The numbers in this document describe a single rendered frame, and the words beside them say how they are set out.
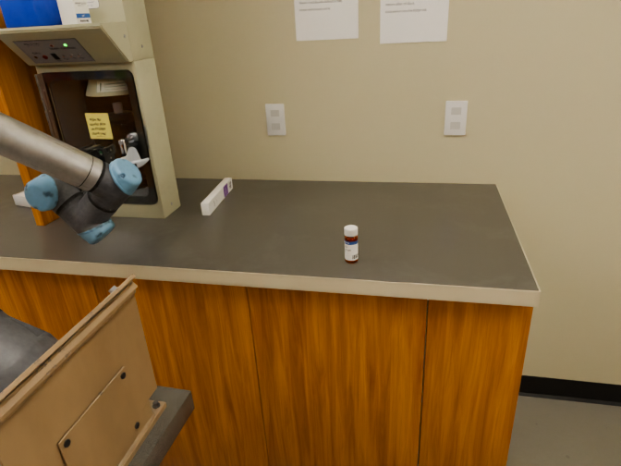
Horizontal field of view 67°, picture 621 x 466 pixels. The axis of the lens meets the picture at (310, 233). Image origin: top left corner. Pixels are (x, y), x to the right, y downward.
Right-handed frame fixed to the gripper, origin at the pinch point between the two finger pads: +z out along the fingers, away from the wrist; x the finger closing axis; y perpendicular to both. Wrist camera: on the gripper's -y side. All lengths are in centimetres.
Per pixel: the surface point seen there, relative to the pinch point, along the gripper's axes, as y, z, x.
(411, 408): -61, -21, -84
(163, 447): -23, -74, -47
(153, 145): 2.5, 7.4, -5.2
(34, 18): 38.4, -5.0, 13.6
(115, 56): 28.1, 1.6, -2.6
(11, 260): -21.3, -24.3, 25.4
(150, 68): 23.7, 13.3, -5.2
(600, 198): -26, 49, -143
